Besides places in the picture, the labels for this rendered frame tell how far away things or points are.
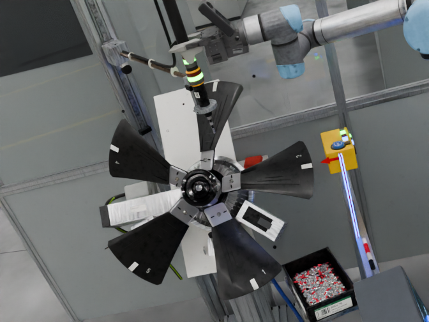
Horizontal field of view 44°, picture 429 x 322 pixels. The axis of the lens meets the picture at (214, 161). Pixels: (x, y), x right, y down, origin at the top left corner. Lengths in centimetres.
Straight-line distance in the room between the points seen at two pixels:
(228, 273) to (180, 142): 58
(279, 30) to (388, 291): 71
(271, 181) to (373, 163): 99
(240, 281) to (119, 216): 52
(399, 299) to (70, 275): 222
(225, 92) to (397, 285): 85
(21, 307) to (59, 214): 111
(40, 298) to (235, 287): 225
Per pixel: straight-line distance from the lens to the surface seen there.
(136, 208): 190
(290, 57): 149
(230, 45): 150
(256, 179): 167
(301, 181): 164
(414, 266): 299
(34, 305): 373
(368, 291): 118
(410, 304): 112
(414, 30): 133
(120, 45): 206
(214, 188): 165
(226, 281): 166
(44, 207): 282
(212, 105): 156
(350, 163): 196
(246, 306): 219
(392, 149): 256
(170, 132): 201
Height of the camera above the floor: 208
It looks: 29 degrees down
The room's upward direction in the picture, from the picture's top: 20 degrees counter-clockwise
